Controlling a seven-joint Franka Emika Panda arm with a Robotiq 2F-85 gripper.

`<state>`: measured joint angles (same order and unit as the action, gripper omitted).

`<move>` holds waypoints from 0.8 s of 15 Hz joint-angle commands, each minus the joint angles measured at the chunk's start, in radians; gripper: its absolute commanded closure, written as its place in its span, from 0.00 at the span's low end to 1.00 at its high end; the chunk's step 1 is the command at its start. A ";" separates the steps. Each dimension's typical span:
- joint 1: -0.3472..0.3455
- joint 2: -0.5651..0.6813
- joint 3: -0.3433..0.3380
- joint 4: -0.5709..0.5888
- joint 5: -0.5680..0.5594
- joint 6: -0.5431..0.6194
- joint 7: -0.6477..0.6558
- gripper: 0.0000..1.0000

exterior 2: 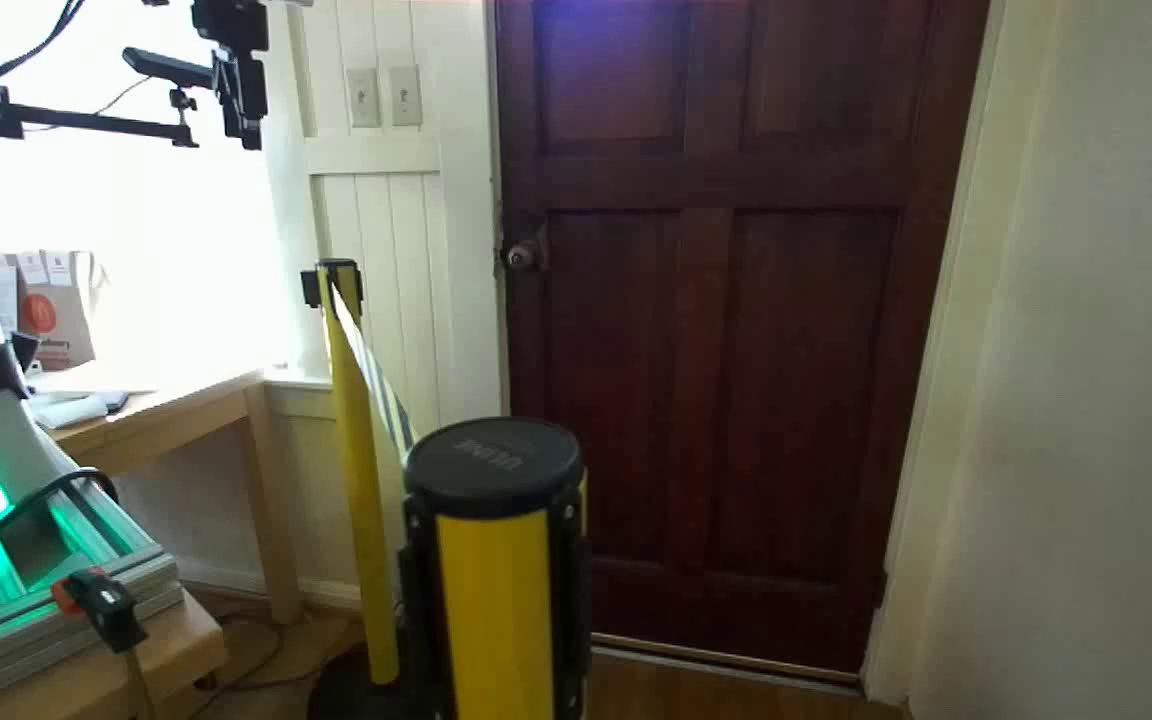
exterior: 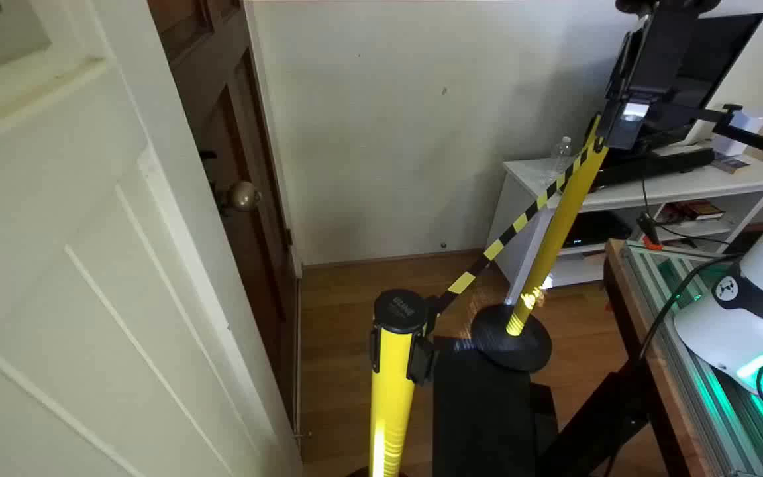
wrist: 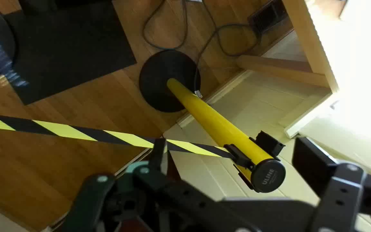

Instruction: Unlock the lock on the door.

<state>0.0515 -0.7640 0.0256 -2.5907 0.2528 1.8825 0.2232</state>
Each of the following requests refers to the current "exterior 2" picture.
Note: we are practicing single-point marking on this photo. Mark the flat papers stack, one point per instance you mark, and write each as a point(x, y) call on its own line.
point(83, 407)

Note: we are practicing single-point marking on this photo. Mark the white light switch plate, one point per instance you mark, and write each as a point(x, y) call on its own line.
point(367, 96)
point(404, 96)

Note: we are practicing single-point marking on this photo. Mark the yellow stanchion post black cap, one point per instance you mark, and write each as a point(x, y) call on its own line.
point(499, 572)

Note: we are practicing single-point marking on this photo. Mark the wooden robot platform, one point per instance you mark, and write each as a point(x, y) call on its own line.
point(160, 655)

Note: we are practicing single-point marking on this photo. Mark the light wooden table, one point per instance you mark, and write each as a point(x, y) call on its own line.
point(191, 407)

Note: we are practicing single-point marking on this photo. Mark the white door frame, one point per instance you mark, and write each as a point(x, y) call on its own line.
point(480, 264)

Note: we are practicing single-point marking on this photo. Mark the thin yellow stanchion post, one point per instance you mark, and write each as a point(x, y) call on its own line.
point(361, 505)

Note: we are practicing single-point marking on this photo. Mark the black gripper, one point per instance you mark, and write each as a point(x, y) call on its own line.
point(239, 42)

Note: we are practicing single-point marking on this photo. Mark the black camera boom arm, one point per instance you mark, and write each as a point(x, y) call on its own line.
point(68, 120)

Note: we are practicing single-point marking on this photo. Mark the black round stanchion base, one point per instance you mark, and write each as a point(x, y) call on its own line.
point(351, 693)

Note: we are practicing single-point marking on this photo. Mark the dark brown wooden door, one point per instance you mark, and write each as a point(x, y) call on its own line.
point(736, 332)

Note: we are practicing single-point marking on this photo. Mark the yellow black retractable belt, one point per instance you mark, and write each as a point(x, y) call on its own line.
point(372, 367)

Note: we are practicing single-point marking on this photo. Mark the white box orange print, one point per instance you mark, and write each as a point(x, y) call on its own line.
point(51, 307)

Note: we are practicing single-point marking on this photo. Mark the metal door threshold strip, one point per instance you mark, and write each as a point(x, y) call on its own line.
point(721, 663)

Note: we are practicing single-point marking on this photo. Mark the brass round door knob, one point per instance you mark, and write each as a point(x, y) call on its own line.
point(522, 257)

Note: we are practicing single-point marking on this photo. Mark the black orange clamp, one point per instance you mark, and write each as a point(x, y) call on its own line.
point(103, 604)

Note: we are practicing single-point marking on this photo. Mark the black stereo camera bar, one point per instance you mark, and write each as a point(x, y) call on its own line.
point(166, 66)

